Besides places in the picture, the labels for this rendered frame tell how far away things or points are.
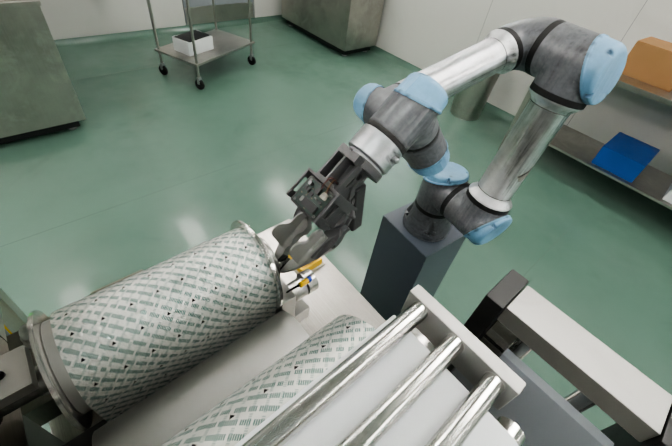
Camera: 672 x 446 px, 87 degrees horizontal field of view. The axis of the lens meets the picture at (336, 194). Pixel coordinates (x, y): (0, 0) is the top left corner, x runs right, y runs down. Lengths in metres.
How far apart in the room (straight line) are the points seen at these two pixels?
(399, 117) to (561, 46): 0.43
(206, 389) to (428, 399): 0.29
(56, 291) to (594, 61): 2.31
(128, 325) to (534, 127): 0.81
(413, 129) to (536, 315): 0.29
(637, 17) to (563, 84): 2.97
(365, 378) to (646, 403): 0.21
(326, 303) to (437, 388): 0.66
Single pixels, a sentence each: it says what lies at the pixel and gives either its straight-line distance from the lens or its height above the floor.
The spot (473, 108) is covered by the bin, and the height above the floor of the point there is 0.14.
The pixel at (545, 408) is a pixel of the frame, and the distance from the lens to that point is 0.42.
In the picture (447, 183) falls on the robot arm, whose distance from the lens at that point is 1.00.
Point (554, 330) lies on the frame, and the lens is 0.37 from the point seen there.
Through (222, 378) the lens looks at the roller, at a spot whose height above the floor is 1.23.
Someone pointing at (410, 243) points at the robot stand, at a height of 0.89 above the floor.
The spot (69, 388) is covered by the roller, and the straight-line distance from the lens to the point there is 0.50.
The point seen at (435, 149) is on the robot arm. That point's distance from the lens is 0.60.
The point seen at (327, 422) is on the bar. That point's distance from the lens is 0.28.
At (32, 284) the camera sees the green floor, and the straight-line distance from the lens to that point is 2.40.
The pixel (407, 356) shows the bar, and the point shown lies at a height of 1.44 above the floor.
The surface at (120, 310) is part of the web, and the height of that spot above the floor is 1.31.
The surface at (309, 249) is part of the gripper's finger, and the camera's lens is 0.54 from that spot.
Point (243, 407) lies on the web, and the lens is 0.32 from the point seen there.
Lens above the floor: 1.70
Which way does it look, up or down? 42 degrees down
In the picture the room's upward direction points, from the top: 9 degrees clockwise
